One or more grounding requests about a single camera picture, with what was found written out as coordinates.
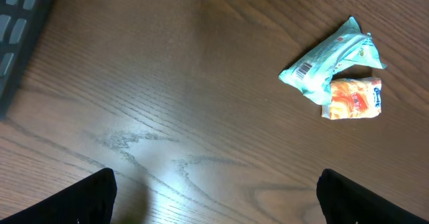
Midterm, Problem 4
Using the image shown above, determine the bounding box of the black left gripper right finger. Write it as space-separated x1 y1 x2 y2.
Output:
316 169 428 224

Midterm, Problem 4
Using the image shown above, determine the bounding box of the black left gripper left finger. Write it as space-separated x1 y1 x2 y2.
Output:
1 168 117 224

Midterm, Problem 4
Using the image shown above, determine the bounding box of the orange white small packet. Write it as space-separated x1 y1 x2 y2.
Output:
321 77 382 120

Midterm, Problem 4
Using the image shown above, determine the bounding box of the green wipes packet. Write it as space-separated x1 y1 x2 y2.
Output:
279 17 386 105

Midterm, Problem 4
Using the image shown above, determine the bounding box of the dark grey plastic basket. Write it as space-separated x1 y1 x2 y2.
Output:
1 0 54 119

